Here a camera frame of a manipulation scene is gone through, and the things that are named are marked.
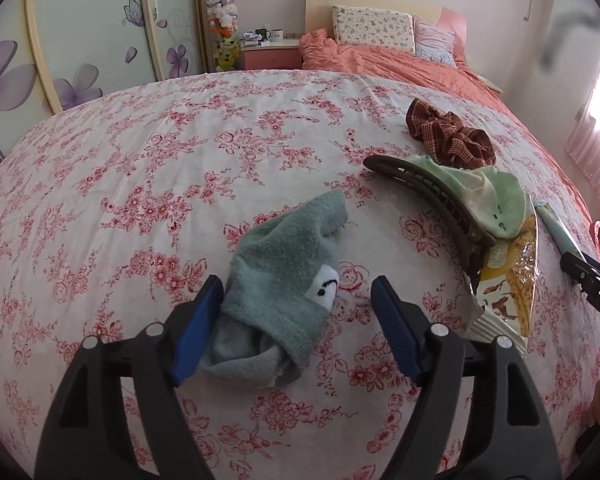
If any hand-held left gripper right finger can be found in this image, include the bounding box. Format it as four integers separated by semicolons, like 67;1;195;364
371;275;563;480

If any flower print sliding wardrobe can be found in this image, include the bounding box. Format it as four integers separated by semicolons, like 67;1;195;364
0;0;208;181

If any pink striped pillow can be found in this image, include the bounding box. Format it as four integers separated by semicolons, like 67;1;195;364
412;17;458;67

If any pink nightstand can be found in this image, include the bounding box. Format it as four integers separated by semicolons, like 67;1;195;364
472;72;505;95
239;37;303;71

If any light blue tube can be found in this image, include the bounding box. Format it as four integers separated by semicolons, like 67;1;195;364
532;200;588;263

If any brown plaid scrunchie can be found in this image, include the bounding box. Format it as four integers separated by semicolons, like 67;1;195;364
405;97;497;168

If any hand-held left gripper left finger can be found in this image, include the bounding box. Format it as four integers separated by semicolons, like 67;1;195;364
34;275;226;480

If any light green sock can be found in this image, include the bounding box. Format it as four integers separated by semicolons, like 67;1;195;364
405;155;526;240

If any yellow snack packet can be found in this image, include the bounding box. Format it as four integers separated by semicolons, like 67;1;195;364
464;195;540;356

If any teal sock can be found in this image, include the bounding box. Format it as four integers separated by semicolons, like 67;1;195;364
200;190;351;388

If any pink floral tablecloth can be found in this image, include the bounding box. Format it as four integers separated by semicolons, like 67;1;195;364
0;69;600;480

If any dark hair claw clip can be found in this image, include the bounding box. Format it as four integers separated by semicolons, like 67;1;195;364
362;154;496;248

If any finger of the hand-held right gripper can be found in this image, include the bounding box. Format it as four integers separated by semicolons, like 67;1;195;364
560;252;600;293

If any plush toy display tube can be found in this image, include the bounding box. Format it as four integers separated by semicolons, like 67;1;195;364
202;0;242;73

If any white floral pillow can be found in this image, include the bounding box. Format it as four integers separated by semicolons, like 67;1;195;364
331;5;416;54

